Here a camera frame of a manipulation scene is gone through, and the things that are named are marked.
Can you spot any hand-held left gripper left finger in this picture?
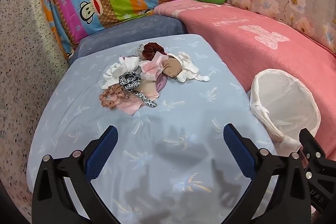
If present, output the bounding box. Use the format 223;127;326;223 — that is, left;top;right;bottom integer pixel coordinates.
31;125;120;224

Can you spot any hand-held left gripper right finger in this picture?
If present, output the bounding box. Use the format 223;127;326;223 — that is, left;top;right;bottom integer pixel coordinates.
223;123;313;224

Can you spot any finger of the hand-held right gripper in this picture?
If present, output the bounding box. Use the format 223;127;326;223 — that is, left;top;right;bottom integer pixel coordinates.
299;128;336;183

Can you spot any white lined waste bin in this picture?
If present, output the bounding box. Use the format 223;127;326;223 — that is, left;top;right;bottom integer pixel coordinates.
248;69;321;156

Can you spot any pale pink cloth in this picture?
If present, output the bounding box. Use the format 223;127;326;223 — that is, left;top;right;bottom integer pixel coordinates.
115;93;146;116

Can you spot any leopard print hair band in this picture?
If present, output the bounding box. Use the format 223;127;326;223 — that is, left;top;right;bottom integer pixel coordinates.
118;71;158;108

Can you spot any beige tulle mesh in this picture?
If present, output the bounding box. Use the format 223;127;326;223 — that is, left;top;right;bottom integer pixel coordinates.
138;80;159;98

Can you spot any white sock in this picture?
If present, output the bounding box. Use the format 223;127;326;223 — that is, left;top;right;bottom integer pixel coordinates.
102;55;141;90
176;51;210;83

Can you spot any purple cloth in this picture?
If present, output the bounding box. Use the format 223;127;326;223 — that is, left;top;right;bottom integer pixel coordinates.
155;74;168;90

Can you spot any tan sock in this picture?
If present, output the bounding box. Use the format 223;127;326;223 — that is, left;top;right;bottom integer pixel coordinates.
161;55;184;79

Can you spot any dark red scrunchie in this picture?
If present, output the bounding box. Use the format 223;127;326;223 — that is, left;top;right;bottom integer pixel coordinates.
143;42;166;60

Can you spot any light blue patterned tablecloth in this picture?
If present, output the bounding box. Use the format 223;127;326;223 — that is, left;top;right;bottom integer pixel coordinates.
26;34;279;224

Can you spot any pink blanket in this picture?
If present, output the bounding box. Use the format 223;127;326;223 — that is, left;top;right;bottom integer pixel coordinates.
154;0;336;156

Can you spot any blue-grey sofa cushion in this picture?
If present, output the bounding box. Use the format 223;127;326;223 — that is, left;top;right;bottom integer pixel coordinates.
69;15;188;64

